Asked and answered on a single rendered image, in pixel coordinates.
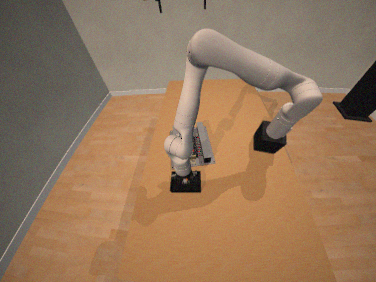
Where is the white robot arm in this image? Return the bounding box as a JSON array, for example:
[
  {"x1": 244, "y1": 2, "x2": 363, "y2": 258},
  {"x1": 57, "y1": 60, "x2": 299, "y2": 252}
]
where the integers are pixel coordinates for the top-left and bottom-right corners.
[{"x1": 164, "y1": 29, "x2": 323, "y2": 176}]

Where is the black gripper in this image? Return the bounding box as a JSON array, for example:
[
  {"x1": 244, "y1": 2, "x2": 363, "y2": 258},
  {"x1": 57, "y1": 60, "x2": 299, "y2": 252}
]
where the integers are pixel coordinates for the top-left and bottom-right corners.
[{"x1": 171, "y1": 170, "x2": 198, "y2": 184}]

